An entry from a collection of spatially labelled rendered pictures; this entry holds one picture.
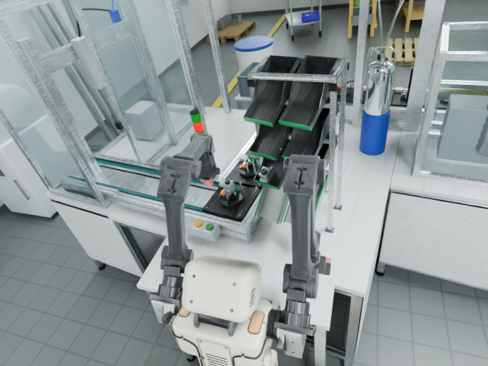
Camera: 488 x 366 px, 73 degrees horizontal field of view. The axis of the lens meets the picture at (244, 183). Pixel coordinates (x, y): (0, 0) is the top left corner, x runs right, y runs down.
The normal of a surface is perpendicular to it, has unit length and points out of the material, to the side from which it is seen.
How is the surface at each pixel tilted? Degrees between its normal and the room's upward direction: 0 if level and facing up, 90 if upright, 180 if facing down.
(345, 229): 0
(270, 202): 45
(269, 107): 25
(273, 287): 0
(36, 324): 0
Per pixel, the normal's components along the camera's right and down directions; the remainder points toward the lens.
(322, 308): -0.15, -0.77
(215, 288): -0.32, -0.04
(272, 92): -0.38, -0.45
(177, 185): 0.06, -0.40
